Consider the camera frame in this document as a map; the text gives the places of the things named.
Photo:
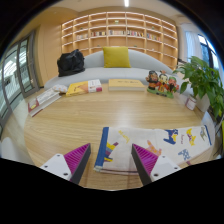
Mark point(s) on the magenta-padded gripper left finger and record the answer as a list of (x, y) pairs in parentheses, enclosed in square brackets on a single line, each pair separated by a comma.
[(76, 158)]

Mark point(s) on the small white red book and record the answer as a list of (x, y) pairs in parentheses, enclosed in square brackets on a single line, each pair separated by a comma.
[(95, 85)]

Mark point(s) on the window with dark frame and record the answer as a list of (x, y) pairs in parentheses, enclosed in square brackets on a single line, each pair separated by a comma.
[(207, 51)]

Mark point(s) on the white and red book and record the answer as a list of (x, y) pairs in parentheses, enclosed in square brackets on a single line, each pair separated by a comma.
[(43, 100)]

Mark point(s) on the tan flat book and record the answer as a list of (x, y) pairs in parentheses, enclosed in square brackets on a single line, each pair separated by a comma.
[(126, 84)]

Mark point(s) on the white plant pot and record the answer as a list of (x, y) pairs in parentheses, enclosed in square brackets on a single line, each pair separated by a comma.
[(201, 101)]

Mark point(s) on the green leafy plant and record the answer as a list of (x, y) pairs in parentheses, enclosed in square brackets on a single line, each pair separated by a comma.
[(203, 80)]

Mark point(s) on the light grey curved sofa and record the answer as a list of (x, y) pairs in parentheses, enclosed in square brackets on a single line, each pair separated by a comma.
[(100, 71)]

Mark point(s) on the white sheer curtain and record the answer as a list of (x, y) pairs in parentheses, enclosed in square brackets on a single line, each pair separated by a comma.
[(191, 45)]

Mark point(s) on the black bag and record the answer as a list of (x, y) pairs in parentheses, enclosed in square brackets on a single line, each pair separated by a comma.
[(70, 62)]

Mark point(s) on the yellow picture book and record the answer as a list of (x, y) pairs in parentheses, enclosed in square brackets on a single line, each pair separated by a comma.
[(77, 88)]

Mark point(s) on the wooden wall shelf unit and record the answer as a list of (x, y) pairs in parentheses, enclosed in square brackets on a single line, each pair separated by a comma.
[(120, 40)]

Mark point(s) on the white towel with colourful print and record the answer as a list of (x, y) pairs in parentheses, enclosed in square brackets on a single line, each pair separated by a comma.
[(133, 140)]

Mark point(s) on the yellow cushion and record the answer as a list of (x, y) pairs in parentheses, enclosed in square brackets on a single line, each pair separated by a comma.
[(116, 57)]

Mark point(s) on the three-figure colourful figurine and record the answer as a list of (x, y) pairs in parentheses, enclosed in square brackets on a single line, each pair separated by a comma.
[(162, 84)]

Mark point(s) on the long ceiling light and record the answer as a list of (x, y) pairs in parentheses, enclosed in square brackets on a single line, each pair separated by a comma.
[(126, 2)]

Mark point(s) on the small white red-labelled can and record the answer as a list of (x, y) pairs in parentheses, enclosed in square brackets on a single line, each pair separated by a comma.
[(191, 102)]

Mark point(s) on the glass door with dark frame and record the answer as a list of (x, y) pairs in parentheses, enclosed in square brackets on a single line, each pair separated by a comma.
[(16, 73)]

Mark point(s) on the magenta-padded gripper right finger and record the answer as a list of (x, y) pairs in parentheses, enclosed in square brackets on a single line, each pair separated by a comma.
[(146, 159)]

